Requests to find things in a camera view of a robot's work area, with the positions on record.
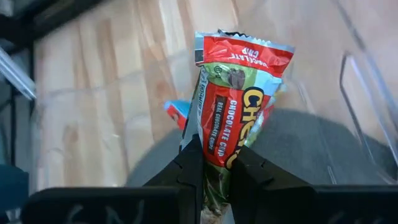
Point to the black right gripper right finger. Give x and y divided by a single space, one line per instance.
264 193

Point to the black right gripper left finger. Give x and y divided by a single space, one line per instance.
186 193

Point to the red chocolate chip granola bar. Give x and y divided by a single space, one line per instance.
177 113
230 124

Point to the clear plastic tray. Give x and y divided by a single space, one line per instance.
311 93

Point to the black aluminium table frame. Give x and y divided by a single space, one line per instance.
12 31

